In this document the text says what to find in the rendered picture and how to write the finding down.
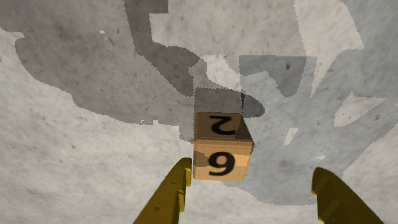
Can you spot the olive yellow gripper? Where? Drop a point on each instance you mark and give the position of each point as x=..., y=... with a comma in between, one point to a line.
x=337, y=203

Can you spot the tan cardboard number cube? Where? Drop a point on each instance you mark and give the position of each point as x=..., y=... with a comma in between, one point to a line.
x=222, y=147

